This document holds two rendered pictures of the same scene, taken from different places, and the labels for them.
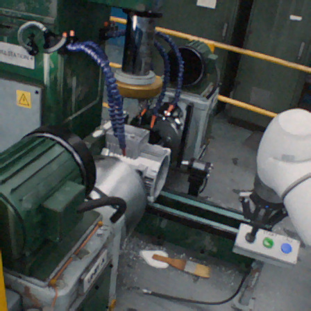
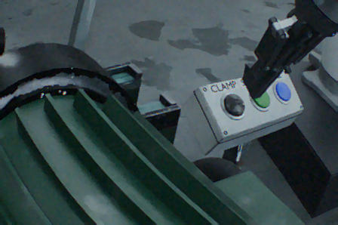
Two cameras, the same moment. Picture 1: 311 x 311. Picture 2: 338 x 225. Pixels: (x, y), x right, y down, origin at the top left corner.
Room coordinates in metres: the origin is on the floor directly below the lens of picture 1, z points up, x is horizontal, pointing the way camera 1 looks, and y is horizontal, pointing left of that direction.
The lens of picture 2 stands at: (0.43, 0.43, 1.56)
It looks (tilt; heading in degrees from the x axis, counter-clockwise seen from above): 33 degrees down; 303
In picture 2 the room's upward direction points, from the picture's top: 11 degrees clockwise
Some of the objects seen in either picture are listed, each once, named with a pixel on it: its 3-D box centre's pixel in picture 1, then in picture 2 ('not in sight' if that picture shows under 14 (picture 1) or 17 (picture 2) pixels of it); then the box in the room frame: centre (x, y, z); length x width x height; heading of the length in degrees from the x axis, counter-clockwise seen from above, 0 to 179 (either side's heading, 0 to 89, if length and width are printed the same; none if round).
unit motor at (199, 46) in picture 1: (195, 86); not in sight; (1.79, -0.13, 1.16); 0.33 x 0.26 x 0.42; 165
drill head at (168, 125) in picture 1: (165, 128); not in sight; (1.50, -0.02, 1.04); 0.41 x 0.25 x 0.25; 165
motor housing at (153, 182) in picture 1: (135, 168); not in sight; (1.18, 0.07, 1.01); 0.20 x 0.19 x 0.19; 75
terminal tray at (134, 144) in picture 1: (127, 141); not in sight; (1.19, 0.10, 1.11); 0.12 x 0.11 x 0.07; 75
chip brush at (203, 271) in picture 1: (181, 264); not in sight; (0.96, -0.14, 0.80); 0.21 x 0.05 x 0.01; 78
